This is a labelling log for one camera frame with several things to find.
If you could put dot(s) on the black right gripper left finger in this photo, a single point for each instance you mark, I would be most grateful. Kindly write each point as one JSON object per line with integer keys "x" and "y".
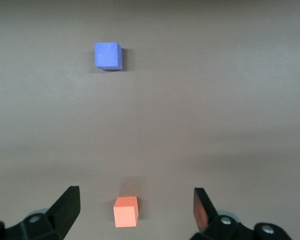
{"x": 57, "y": 217}

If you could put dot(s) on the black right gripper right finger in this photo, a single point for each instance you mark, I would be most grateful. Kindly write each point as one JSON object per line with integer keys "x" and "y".
{"x": 205, "y": 212}

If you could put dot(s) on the orange foam block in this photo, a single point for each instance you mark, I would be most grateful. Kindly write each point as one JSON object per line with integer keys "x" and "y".
{"x": 125, "y": 215}

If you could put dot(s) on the purple foam block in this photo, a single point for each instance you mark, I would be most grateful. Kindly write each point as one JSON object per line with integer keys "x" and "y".
{"x": 106, "y": 55}

